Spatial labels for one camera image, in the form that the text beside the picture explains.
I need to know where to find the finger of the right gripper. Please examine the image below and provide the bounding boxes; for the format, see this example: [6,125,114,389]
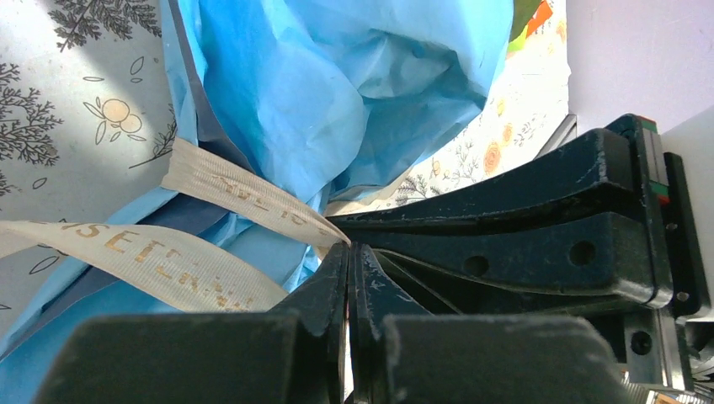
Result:
[329,129,638,229]

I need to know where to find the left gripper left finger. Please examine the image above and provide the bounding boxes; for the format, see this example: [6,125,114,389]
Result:
[35,243,350,403]

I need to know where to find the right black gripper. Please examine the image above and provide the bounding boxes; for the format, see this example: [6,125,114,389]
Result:
[349,114,713,391]

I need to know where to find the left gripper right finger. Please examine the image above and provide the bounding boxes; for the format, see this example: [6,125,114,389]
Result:
[348,243,628,403]

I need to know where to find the cream ribbon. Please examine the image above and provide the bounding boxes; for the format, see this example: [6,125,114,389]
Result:
[1,140,349,311]

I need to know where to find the blue wrapping paper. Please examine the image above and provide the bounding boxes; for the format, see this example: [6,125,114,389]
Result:
[0,0,515,404]

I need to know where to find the colourful stacked toy bricks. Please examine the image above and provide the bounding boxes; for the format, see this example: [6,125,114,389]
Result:
[507,1,553,54]

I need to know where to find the floral patterned table mat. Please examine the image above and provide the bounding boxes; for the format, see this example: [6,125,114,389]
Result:
[0,0,573,313]

